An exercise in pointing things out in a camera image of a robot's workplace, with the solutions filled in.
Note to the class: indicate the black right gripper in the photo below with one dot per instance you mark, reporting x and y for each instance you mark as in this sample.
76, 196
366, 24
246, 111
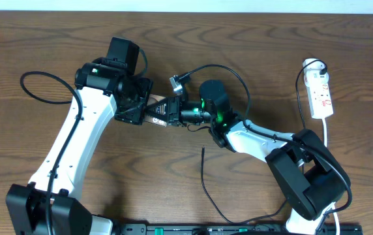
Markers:
175, 111

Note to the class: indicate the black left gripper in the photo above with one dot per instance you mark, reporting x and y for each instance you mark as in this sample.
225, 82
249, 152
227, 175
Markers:
135, 115

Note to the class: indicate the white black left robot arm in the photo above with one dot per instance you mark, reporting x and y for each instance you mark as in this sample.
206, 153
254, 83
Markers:
106, 88

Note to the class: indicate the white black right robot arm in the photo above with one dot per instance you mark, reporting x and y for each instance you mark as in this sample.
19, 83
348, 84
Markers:
308, 175

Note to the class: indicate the white power strip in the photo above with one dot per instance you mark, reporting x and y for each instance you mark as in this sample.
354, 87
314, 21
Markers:
316, 79

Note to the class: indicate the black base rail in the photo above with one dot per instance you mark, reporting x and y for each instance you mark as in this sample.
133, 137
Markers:
142, 229

